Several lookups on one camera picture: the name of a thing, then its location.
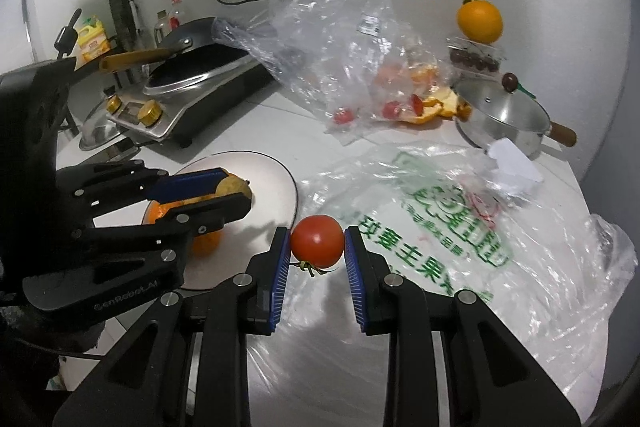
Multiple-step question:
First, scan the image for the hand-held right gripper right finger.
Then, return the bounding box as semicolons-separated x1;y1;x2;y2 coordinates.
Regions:
344;226;583;427

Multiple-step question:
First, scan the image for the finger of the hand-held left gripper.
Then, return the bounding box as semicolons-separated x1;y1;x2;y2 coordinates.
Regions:
72;193;253;266
55;159;230;220

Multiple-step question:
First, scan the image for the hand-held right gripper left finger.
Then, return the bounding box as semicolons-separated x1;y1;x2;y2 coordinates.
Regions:
52;227;292;427

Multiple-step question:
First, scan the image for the small yellow round fruit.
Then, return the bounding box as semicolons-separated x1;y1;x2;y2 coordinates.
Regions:
215;174;253;220

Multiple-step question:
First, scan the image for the small mandarin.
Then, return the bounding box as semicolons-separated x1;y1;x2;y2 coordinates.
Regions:
191;231;224;258
141;201;176;228

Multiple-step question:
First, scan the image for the small red tomato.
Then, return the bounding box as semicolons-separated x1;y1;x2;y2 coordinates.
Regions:
290;214;346;279

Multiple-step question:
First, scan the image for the white plate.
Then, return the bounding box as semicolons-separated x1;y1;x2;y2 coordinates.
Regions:
142;150;301;292

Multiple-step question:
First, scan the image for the steel induction cooker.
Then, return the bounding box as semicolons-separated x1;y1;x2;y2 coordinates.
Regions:
102;44;278;148

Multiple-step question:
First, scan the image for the black wok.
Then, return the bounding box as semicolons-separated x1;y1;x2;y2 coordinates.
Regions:
99;17;223;72

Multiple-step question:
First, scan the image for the cooking oil bottle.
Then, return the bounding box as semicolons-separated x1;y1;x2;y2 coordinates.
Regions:
154;10;172;48

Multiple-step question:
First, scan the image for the yellow detergent bottle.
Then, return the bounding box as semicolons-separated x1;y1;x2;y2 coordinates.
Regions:
75;18;113;62

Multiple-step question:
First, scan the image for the black umbrella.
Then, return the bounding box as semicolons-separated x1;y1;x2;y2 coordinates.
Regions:
115;0;141;82

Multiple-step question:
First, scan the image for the orange peel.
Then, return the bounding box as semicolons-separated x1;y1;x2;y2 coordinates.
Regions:
377;62;473;128

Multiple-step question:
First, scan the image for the white paper sheet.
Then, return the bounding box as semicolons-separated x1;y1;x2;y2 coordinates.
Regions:
486;138;545;198

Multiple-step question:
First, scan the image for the clear plastic bag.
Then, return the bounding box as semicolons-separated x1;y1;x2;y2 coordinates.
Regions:
211;0;453;148

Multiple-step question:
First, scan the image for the clear box of dark cherries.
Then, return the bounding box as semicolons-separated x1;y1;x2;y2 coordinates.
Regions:
446;36;503;72

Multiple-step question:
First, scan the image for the large orange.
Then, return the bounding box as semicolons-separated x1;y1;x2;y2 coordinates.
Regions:
456;0;503;44

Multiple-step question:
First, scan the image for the steel pot with wooden handle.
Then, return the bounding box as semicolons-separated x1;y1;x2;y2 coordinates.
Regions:
452;72;578;160

